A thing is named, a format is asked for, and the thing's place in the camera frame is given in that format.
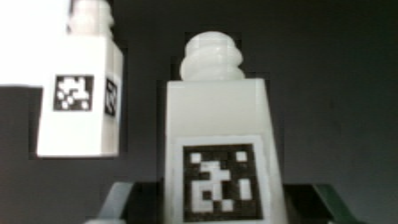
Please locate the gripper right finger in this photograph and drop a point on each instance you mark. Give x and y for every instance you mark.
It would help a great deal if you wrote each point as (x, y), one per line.
(342, 215)

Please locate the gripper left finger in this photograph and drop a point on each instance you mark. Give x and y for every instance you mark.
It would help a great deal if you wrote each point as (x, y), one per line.
(114, 205)

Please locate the white leg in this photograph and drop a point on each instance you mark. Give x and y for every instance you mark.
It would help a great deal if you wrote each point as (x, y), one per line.
(81, 105)
(223, 178)

